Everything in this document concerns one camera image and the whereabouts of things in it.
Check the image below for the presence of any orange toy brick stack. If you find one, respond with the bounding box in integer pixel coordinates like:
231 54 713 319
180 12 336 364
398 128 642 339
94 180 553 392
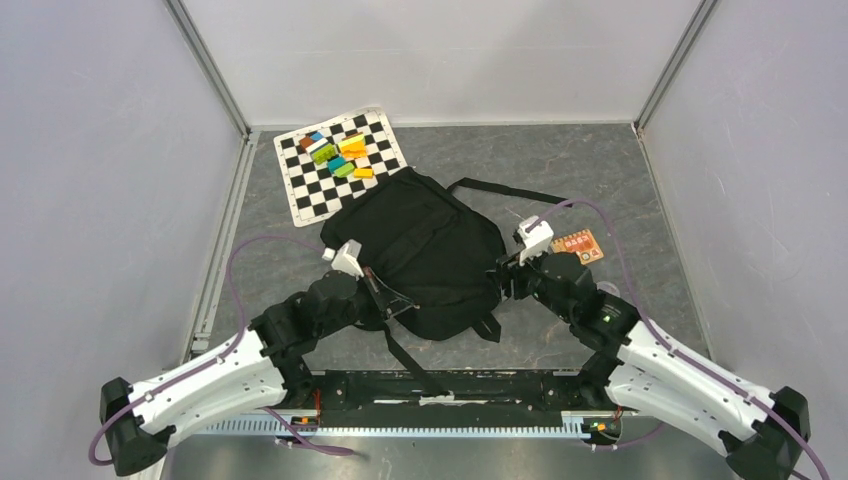
337 132 367 160

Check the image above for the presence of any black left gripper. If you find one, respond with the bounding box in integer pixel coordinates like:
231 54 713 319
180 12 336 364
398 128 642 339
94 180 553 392
317 266 413 338

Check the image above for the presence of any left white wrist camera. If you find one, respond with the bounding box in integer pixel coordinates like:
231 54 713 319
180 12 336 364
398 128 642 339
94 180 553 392
322 240 364 278

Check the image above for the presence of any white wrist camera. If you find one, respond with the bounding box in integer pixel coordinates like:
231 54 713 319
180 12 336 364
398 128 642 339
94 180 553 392
322 240 364 278
514 215 554 266

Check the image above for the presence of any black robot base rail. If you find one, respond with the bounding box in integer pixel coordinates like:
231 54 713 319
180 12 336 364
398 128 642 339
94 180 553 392
282 370 617 429

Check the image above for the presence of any green toy brick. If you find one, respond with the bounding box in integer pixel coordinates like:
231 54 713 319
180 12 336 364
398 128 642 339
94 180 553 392
311 144 337 164

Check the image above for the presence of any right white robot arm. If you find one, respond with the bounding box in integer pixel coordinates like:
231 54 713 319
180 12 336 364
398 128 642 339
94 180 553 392
488 253 810 479

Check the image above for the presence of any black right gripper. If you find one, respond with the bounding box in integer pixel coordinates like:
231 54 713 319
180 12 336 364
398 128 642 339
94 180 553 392
484 241 574 324

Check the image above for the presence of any yellow small toy brick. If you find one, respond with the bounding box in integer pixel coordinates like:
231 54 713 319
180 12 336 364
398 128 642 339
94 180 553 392
353 168 374 179

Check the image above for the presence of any black student backpack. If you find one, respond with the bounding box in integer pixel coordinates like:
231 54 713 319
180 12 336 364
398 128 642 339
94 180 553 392
320 168 560 395

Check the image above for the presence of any teal toy brick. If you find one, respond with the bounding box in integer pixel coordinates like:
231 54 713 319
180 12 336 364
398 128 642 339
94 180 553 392
327 156 347 174

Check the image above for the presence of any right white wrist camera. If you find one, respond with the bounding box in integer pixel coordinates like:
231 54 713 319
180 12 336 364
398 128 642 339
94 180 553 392
514 215 554 266

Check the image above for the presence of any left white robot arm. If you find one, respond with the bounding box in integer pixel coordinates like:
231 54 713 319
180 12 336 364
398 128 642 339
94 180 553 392
95 270 417 477

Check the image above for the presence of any light green flat brick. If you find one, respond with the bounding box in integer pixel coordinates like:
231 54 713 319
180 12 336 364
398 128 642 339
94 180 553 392
333 162 355 178

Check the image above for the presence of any black and white chess mat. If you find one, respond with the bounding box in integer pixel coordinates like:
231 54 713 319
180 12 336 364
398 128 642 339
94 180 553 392
274 106 407 227

